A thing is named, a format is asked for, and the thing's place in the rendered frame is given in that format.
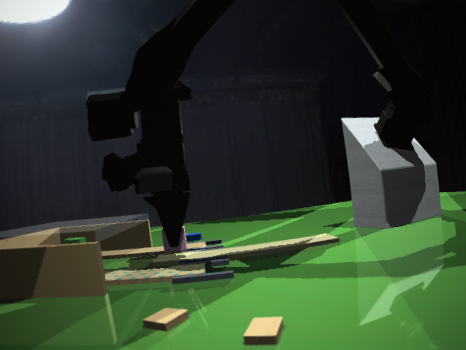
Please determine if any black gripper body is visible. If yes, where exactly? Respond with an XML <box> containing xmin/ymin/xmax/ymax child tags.
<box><xmin>134</xmin><ymin>127</ymin><xmax>190</xmax><ymax>196</ymax></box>

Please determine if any tan flat block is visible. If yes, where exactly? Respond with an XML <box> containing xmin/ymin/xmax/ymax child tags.
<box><xmin>243</xmin><ymin>317</ymin><xmax>283</xmax><ymax>345</ymax></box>
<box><xmin>143</xmin><ymin>308</ymin><xmax>189</xmax><ymax>332</ymax></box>

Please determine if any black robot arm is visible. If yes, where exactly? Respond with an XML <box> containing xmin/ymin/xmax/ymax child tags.
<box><xmin>86</xmin><ymin>0</ymin><xmax>435</xmax><ymax>192</ymax></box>

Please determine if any small blue block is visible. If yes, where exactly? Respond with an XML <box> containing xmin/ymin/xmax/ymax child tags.
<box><xmin>186</xmin><ymin>233</ymin><xmax>202</xmax><ymax>241</ymax></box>

